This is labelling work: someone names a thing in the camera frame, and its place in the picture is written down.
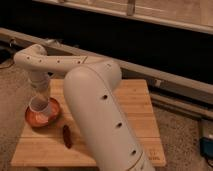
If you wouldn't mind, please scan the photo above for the blue device on floor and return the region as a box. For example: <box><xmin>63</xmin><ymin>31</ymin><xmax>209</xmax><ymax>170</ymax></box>
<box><xmin>199</xmin><ymin>137</ymin><xmax>213</xmax><ymax>159</ymax></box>

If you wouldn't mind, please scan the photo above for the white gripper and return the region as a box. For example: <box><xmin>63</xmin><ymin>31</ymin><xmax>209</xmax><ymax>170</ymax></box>
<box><xmin>30</xmin><ymin>71</ymin><xmax>50</xmax><ymax>102</ymax></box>

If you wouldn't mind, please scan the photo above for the red chili pepper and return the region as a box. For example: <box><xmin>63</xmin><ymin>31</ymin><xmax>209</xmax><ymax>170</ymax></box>
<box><xmin>63</xmin><ymin>125</ymin><xmax>72</xmax><ymax>149</ymax></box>

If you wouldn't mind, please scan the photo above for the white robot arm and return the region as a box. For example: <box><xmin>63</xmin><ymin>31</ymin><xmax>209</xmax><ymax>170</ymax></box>
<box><xmin>14</xmin><ymin>44</ymin><xmax>155</xmax><ymax>171</ymax></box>

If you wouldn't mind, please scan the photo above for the wooden board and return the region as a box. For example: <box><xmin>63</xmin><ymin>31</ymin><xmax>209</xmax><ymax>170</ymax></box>
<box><xmin>11</xmin><ymin>79</ymin><xmax>166</xmax><ymax>167</ymax></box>

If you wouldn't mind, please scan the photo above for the metal window rail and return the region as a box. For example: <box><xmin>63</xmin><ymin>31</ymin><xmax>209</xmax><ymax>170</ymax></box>
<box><xmin>0</xmin><ymin>28</ymin><xmax>213</xmax><ymax>119</ymax></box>

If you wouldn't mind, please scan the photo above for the orange ceramic bowl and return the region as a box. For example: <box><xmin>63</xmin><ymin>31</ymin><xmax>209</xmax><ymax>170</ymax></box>
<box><xmin>25</xmin><ymin>98</ymin><xmax>60</xmax><ymax>127</ymax></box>

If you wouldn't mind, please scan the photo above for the white ceramic cup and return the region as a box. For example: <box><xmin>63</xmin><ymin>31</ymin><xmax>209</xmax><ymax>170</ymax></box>
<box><xmin>29</xmin><ymin>96</ymin><xmax>51</xmax><ymax>116</ymax></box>

